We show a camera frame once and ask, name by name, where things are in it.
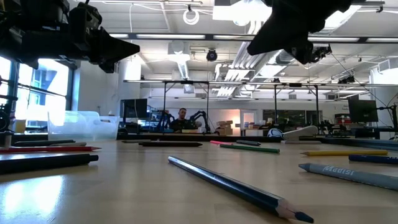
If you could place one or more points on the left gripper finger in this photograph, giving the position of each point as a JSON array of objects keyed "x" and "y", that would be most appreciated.
[
  {"x": 115, "y": 55},
  {"x": 112, "y": 40}
]

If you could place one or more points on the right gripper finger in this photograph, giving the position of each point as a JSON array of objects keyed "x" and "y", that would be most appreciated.
[
  {"x": 270, "y": 34},
  {"x": 284, "y": 45}
]

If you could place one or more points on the grey crayon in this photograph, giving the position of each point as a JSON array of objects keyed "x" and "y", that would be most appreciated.
[
  {"x": 73, "y": 144},
  {"x": 351, "y": 174}
]

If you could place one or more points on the black pen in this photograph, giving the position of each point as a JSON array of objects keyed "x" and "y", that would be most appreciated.
[
  {"x": 43, "y": 142},
  {"x": 171, "y": 144},
  {"x": 248, "y": 142},
  {"x": 46, "y": 163}
]

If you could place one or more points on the green pencil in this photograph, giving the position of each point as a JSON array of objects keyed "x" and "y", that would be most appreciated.
[{"x": 248, "y": 148}]

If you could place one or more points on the red pencil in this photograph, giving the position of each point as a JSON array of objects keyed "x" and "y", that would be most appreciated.
[{"x": 46, "y": 149}]

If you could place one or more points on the pink marker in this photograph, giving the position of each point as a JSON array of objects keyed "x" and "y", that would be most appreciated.
[{"x": 219, "y": 142}]

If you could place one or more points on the yellow pencil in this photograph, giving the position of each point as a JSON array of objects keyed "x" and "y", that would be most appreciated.
[{"x": 345, "y": 153}]

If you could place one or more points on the blue marker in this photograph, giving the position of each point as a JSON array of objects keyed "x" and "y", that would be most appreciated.
[{"x": 373, "y": 159}]

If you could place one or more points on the dark blue pencil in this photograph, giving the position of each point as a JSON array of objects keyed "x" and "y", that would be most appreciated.
[{"x": 233, "y": 186}]

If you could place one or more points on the black monitor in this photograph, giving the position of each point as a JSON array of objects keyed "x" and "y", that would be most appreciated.
[
  {"x": 134, "y": 108},
  {"x": 362, "y": 110}
]

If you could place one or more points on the clear plastic bin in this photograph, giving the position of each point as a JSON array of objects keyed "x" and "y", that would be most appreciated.
[{"x": 82, "y": 126}]

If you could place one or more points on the soccer ball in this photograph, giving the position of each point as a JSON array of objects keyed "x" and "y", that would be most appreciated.
[{"x": 274, "y": 133}]

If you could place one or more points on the white stapler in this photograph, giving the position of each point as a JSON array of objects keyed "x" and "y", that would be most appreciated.
[{"x": 298, "y": 133}]

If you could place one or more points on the person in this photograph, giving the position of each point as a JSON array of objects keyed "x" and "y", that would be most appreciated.
[{"x": 182, "y": 119}]

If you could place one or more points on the red storage box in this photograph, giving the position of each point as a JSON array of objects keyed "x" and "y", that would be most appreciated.
[{"x": 342, "y": 119}]

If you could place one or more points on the cardboard box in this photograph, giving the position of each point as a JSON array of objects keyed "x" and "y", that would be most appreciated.
[
  {"x": 224, "y": 123},
  {"x": 224, "y": 130}
]

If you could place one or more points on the yellow cup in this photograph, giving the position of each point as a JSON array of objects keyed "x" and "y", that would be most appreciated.
[{"x": 19, "y": 126}]

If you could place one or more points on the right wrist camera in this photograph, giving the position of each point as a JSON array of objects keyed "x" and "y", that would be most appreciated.
[{"x": 321, "y": 53}]

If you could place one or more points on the black overhead frame bar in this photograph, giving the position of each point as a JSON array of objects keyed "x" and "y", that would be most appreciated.
[{"x": 208, "y": 36}]

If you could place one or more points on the black overhead camera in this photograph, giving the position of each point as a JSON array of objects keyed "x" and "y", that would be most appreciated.
[{"x": 211, "y": 55}]

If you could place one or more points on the white standoff post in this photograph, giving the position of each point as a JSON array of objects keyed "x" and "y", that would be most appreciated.
[{"x": 7, "y": 140}]

